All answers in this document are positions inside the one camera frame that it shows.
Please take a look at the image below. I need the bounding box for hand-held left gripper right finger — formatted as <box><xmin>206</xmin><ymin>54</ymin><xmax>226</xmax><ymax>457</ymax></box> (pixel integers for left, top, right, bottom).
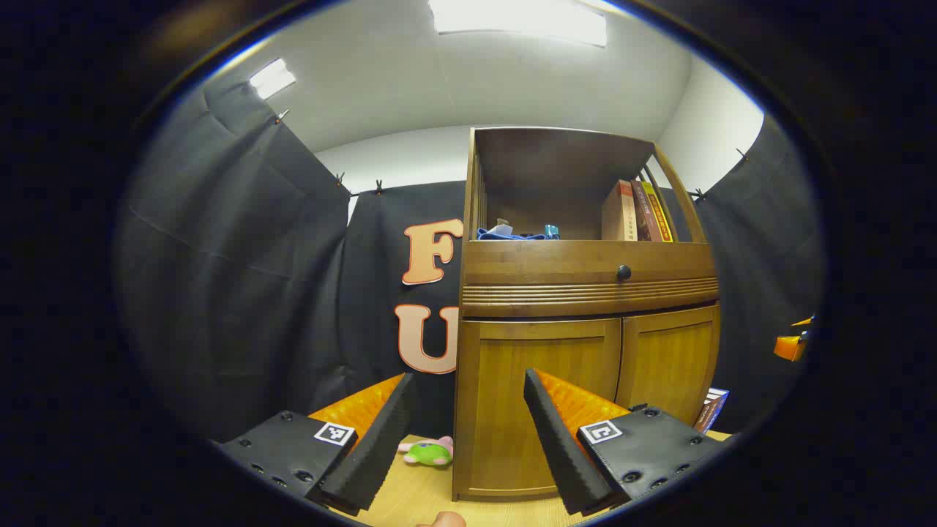
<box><xmin>523</xmin><ymin>368</ymin><xmax>725</xmax><ymax>517</ymax></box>

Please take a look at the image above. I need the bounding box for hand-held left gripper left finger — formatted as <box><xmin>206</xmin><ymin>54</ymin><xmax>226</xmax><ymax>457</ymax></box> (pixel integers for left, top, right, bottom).
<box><xmin>211</xmin><ymin>372</ymin><xmax>418</xmax><ymax>517</ymax></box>

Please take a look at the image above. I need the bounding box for wooden cabinet door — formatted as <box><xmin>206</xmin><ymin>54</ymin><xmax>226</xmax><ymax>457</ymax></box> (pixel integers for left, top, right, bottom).
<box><xmin>615</xmin><ymin>306</ymin><xmax>722</xmax><ymax>429</ymax></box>
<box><xmin>455</xmin><ymin>318</ymin><xmax>623</xmax><ymax>498</ymax></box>

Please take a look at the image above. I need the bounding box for wooden double-door shoe cabinet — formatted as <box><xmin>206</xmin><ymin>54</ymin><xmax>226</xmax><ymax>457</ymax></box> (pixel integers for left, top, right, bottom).
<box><xmin>452</xmin><ymin>127</ymin><xmax>722</xmax><ymax>503</ymax></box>

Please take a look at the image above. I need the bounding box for green and pink plush toy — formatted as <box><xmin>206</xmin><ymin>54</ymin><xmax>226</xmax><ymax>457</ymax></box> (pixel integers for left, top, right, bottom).
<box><xmin>397</xmin><ymin>436</ymin><xmax>455</xmax><ymax>469</ymax></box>

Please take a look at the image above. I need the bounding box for white and blue printed box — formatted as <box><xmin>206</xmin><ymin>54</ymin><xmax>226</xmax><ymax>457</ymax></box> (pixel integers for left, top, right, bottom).
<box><xmin>694</xmin><ymin>387</ymin><xmax>731</xmax><ymax>434</ymax></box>

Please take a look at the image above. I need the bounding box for yellow book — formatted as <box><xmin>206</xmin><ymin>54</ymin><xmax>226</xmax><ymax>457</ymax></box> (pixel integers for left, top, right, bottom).
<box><xmin>643</xmin><ymin>181</ymin><xmax>674</xmax><ymax>243</ymax></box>

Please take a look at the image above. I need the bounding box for dark red book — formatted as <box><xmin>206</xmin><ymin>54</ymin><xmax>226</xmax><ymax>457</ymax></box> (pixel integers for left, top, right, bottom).
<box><xmin>631</xmin><ymin>180</ymin><xmax>663</xmax><ymax>242</ymax></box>

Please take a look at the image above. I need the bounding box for blue cloth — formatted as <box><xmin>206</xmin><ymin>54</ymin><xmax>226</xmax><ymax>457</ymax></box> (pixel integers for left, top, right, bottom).
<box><xmin>477</xmin><ymin>218</ymin><xmax>550</xmax><ymax>242</ymax></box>

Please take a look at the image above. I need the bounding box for tan book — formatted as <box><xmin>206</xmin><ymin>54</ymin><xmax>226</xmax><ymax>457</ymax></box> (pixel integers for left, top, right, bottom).
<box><xmin>602</xmin><ymin>180</ymin><xmax>636</xmax><ymax>242</ymax></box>

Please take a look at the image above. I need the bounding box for small ceiling light panel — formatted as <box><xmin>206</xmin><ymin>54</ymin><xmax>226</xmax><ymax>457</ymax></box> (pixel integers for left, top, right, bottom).
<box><xmin>249</xmin><ymin>58</ymin><xmax>297</xmax><ymax>100</ymax></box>

